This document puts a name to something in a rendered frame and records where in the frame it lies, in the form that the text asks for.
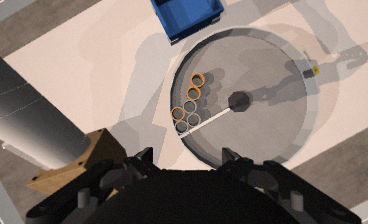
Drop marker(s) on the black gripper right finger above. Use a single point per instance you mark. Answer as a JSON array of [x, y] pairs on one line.
[[306, 203]]

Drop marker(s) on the grey round turning table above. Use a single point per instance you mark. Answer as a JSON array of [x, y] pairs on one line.
[[260, 98]]

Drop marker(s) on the blue square tray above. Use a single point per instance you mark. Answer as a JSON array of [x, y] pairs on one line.
[[182, 18]]

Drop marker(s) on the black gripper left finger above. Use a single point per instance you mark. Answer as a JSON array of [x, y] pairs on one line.
[[75, 201]]

